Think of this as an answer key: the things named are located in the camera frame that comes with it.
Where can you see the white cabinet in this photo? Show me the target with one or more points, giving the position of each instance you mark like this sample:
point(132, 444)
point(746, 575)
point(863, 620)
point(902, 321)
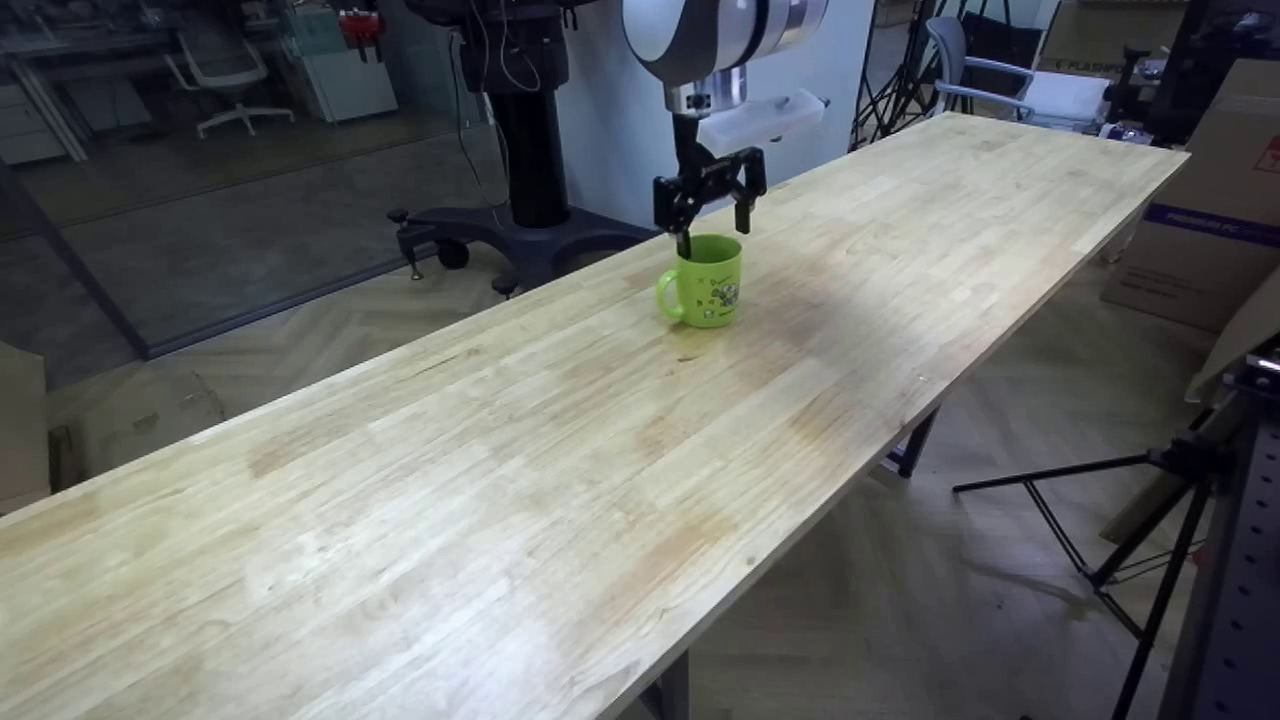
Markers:
point(341, 81)

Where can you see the white grey chair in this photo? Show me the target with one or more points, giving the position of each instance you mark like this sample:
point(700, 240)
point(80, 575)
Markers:
point(1053, 92)

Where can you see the cardboard box with purple strip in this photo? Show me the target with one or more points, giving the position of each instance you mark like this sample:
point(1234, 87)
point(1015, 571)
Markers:
point(1200, 173)

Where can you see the black wheeled pedestal stand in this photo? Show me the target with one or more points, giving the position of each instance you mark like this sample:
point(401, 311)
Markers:
point(532, 133)

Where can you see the green printed mug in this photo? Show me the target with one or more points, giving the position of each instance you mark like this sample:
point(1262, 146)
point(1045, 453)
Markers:
point(707, 284)

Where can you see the black table leg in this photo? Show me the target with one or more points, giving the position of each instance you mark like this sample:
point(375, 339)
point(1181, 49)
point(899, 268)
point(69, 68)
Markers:
point(912, 441)

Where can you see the black camera tripod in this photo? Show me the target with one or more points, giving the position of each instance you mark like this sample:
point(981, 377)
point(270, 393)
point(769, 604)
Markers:
point(1187, 461)

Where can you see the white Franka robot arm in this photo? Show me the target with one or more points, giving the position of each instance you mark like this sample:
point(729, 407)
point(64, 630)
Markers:
point(707, 27)

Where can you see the beige box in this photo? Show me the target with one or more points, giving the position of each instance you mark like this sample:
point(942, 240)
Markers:
point(22, 425)

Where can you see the small red object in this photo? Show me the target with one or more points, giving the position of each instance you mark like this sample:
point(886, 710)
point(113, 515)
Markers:
point(361, 27)

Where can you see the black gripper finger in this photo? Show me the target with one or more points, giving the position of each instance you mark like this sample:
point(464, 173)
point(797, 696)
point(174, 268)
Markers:
point(748, 180)
point(683, 202)

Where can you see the black perforated metal rack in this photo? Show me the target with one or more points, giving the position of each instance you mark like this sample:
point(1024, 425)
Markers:
point(1240, 603)

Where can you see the black equipment stand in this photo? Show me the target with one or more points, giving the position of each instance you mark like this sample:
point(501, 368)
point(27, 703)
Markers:
point(1200, 53)

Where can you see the white office chair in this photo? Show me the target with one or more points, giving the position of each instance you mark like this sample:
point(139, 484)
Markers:
point(223, 61)

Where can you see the grey desk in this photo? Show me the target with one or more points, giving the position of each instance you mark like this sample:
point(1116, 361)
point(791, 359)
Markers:
point(55, 102)

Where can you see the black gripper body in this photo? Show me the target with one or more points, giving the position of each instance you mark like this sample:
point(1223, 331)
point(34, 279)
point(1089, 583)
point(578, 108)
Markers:
point(692, 152)

